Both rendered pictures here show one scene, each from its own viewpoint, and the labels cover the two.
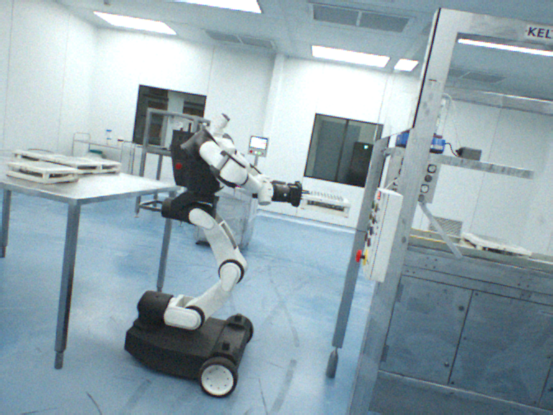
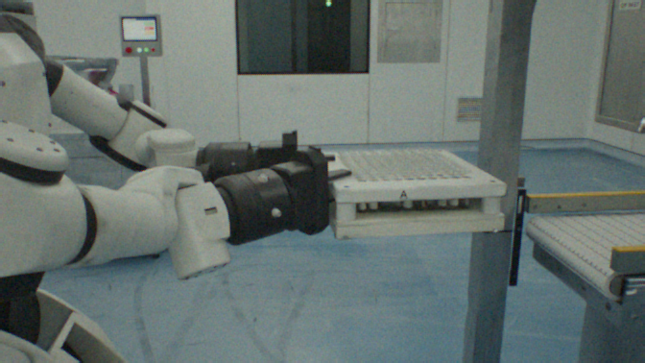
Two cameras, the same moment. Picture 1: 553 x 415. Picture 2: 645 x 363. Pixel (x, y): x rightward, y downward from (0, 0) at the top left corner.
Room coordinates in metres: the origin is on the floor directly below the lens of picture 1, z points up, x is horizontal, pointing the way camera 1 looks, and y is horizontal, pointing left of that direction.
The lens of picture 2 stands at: (1.24, 0.06, 1.28)
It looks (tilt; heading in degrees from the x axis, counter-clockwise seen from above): 15 degrees down; 347
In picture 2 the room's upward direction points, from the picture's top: straight up
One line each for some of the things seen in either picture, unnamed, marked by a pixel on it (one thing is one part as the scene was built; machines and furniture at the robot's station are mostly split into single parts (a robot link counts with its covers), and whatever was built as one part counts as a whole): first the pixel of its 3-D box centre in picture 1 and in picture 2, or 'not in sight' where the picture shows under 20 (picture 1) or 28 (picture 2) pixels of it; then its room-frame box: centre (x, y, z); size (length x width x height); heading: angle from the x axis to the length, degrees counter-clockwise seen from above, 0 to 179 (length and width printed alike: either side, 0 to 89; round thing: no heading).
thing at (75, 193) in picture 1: (34, 170); not in sight; (2.45, 1.56, 0.87); 1.50 x 1.10 x 0.04; 80
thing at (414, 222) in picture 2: (323, 207); (397, 201); (2.06, -0.25, 1.02); 0.24 x 0.24 x 0.02; 86
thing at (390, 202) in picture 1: (381, 233); not in sight; (1.18, -0.33, 1.08); 0.17 x 0.06 x 0.26; 174
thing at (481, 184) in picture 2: (326, 198); (398, 172); (2.06, -0.25, 1.06); 0.25 x 0.24 x 0.02; 176
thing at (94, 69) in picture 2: not in sight; (98, 91); (4.76, 0.62, 0.95); 0.49 x 0.36 x 0.37; 85
